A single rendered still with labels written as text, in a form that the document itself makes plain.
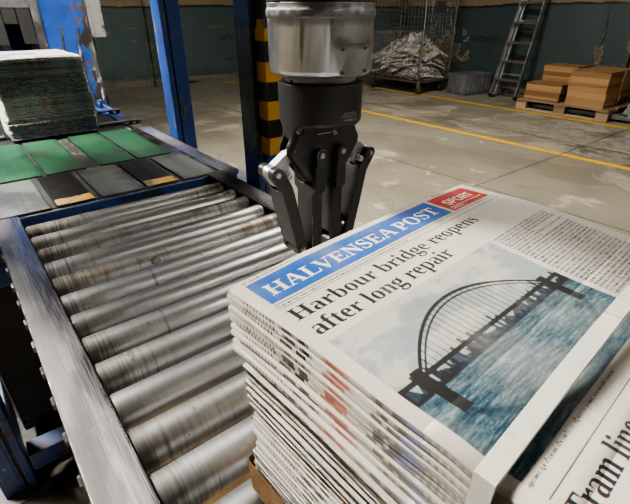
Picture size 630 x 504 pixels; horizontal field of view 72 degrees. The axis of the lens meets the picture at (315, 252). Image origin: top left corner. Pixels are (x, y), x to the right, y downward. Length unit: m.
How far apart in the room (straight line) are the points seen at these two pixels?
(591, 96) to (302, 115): 6.41
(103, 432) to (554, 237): 0.47
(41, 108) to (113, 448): 1.49
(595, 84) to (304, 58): 6.41
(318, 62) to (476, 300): 0.21
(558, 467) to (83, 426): 0.46
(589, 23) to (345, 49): 7.59
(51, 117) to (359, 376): 1.73
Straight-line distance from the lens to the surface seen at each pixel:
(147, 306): 0.73
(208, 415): 0.54
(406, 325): 0.26
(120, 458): 0.52
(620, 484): 0.22
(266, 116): 1.28
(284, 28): 0.38
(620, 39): 7.68
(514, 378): 0.25
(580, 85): 6.78
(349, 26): 0.37
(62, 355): 0.67
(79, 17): 3.51
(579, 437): 0.23
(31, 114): 1.86
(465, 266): 0.33
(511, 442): 0.21
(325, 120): 0.38
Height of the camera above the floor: 1.19
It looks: 29 degrees down
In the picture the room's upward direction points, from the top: straight up
